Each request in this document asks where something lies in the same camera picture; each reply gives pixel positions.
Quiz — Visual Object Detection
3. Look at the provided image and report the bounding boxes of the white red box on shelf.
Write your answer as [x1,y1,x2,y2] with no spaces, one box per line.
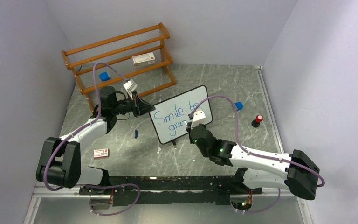
[131,52,156,68]

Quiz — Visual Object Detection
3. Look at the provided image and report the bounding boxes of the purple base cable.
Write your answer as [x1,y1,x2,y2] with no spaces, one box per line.
[84,184,141,217]

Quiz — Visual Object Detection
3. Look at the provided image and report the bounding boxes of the orange wooden shelf rack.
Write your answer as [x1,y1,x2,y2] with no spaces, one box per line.
[61,22,177,110]

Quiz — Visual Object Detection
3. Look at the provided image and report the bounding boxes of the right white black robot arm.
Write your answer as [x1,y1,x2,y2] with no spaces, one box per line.
[186,124,320,200]

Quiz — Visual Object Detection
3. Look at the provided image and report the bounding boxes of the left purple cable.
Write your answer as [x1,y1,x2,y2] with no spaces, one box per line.
[43,62,129,192]

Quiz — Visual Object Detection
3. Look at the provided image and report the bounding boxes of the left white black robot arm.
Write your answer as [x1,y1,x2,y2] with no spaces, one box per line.
[36,86,155,194]

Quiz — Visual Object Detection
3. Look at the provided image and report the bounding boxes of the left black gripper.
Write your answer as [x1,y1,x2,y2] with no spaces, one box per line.
[111,91,155,118]

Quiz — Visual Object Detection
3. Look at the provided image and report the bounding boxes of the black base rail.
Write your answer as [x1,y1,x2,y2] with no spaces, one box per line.
[79,175,262,207]

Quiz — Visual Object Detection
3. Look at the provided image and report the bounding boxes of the blue grey whiteboard eraser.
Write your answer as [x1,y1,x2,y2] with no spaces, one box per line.
[234,102,244,111]

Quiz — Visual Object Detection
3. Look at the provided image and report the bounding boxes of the blue cube on shelf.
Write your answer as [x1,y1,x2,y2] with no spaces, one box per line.
[99,71,111,82]

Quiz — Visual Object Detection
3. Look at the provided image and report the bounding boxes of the red black bottle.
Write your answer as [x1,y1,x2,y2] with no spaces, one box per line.
[251,114,264,128]

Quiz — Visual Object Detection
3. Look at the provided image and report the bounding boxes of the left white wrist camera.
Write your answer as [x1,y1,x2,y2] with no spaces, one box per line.
[123,79,138,99]

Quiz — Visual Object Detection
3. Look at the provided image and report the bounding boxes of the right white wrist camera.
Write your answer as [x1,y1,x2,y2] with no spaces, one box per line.
[190,109,206,129]

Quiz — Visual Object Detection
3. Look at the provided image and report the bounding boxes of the red white box on table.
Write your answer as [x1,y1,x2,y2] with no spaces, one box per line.
[93,148,109,159]

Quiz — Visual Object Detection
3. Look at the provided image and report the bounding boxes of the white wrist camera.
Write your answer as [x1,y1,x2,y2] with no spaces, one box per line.
[123,79,138,99]
[190,109,206,129]

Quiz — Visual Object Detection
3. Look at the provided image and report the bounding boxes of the white whiteboard black frame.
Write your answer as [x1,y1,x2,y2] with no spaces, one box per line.
[149,85,208,144]

